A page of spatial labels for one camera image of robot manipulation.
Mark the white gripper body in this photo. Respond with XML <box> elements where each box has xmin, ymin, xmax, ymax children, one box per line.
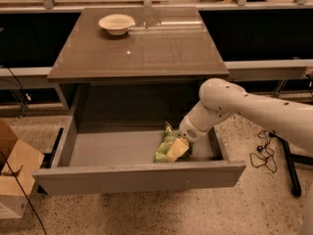
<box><xmin>178</xmin><ymin>116</ymin><xmax>206</xmax><ymax>143</ymax></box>

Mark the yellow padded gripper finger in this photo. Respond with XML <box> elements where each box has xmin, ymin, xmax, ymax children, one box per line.
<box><xmin>165</xmin><ymin>138</ymin><xmax>189</xmax><ymax>163</ymax></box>

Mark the green jalapeno chip bag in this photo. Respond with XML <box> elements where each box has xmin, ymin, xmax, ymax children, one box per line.
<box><xmin>154</xmin><ymin>122</ymin><xmax>193</xmax><ymax>163</ymax></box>

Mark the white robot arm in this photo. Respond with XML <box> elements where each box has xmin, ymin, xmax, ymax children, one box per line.
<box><xmin>178</xmin><ymin>78</ymin><xmax>313</xmax><ymax>152</ymax></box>

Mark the open grey top drawer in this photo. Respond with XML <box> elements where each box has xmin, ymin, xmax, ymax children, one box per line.
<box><xmin>32</xmin><ymin>83</ymin><xmax>247</xmax><ymax>197</ymax></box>

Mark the black stand leg right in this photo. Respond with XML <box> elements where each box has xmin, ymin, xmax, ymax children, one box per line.
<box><xmin>278</xmin><ymin>138</ymin><xmax>313</xmax><ymax>197</ymax></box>

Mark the white paper bowl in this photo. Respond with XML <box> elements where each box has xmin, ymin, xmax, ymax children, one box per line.
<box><xmin>99</xmin><ymin>14</ymin><xmax>135</xmax><ymax>35</ymax></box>

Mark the black stand foot left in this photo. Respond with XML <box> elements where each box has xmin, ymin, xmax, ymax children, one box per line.
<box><xmin>36</xmin><ymin>126</ymin><xmax>65</xmax><ymax>195</ymax></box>

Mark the brown cardboard box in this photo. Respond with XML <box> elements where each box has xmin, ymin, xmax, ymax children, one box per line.
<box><xmin>0</xmin><ymin>118</ymin><xmax>44</xmax><ymax>219</ymax></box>

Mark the black cable on floor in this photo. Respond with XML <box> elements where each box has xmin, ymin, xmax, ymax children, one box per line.
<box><xmin>249</xmin><ymin>129</ymin><xmax>278</xmax><ymax>174</ymax></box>

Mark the black cable at left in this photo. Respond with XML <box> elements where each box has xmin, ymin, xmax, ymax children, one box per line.
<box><xmin>0</xmin><ymin>62</ymin><xmax>48</xmax><ymax>235</ymax></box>

